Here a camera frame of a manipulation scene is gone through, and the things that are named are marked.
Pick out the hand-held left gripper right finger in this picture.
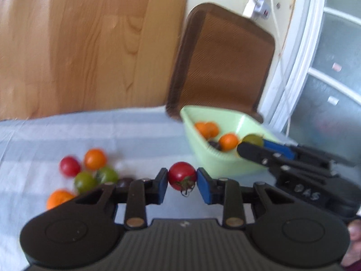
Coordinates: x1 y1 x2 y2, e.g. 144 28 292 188
197 168 294 229

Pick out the thin white cable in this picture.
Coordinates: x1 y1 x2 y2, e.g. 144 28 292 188
268 0 294 136

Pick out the brown woven mat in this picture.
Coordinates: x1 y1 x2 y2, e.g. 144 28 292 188
166 3 275 123

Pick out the wood-pattern vinyl sheet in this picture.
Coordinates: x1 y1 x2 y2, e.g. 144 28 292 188
0 0 195 120

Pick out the green cherry tomato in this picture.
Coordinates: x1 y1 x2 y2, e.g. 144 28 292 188
242 133 265 147
74 172 98 194
96 166 119 184

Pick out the white charger adapter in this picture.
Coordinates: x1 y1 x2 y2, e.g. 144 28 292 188
253 0 272 20

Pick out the person's right hand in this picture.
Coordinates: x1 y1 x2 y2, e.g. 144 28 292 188
342 220 361 267

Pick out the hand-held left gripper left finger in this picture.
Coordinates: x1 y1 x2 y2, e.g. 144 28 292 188
74 168 169 229

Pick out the red cherry tomato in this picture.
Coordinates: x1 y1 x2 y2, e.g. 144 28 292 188
168 161 197 196
59 156 81 177

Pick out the orange cherry tomato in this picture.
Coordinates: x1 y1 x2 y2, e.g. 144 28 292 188
218 133 239 151
194 122 209 139
206 122 220 137
84 148 107 171
46 190 76 211

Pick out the frosted glass door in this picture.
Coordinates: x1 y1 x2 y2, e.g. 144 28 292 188
261 0 361 161

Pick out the light green plastic basket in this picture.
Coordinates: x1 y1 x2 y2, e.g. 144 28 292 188
180 105 273 176

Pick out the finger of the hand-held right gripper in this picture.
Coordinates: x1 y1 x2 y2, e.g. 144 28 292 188
264 140 354 171
237 142 337 177

